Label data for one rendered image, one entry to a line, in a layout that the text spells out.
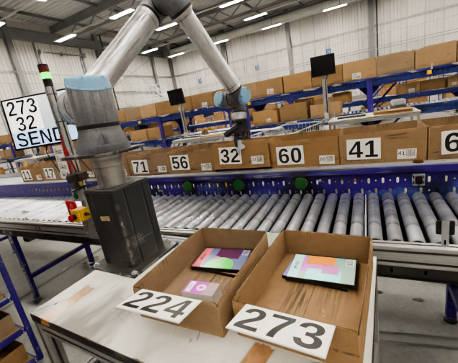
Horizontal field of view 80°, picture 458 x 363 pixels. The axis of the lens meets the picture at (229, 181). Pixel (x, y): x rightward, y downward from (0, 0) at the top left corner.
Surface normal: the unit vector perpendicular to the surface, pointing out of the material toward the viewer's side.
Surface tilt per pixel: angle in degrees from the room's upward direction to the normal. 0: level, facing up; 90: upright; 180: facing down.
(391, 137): 90
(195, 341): 0
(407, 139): 90
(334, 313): 1
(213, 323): 90
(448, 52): 86
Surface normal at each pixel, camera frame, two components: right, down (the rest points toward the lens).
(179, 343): -0.16, -0.95
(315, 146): -0.41, 0.31
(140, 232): 0.87, -0.01
